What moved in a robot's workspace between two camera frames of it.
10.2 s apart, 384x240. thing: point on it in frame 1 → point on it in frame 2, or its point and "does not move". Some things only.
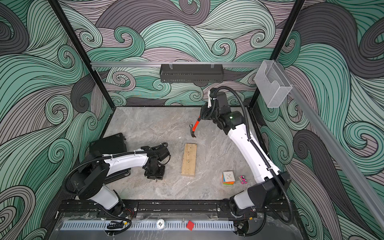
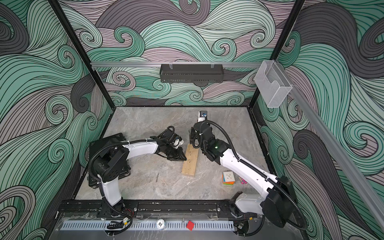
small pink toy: (242, 179) does not move
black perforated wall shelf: (192, 73) does not move
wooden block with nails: (189, 160) does not move
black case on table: (109, 145) does not move
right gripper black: (205, 109) → (193, 136)
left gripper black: (160, 176) → (178, 157)
